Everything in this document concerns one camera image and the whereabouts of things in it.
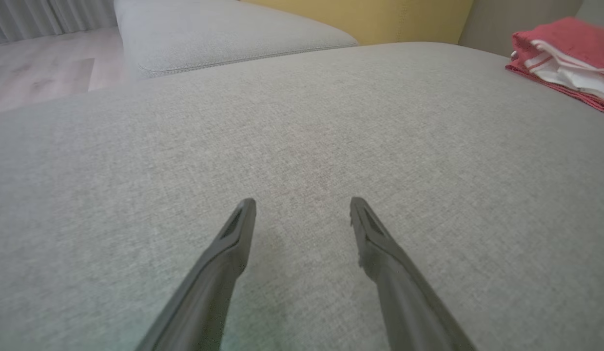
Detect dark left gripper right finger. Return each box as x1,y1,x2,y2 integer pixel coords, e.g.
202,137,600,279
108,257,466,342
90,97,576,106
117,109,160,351
350,196,479,351

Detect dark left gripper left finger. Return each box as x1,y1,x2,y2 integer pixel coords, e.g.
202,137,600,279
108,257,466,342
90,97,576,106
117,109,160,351
135,197,257,351

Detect red garment with white panels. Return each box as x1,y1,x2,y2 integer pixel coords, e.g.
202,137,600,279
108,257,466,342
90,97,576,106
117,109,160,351
505,17,604,114

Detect grey fabric sofa seat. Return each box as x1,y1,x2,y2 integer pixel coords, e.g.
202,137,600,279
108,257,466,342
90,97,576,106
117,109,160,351
0,41,604,351

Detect grey sofa cushion with seam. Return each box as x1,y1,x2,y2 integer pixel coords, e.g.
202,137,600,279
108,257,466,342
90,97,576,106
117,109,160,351
114,0,359,81

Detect yellow upholstered panel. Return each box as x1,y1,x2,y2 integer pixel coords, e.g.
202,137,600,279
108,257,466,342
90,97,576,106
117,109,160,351
241,0,475,46

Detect grey sofa backrest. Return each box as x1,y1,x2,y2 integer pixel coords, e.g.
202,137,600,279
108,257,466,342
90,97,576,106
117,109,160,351
458,0,604,58

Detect light grey curtain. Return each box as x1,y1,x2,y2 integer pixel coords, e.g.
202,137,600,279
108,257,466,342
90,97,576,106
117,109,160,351
0,0,118,45

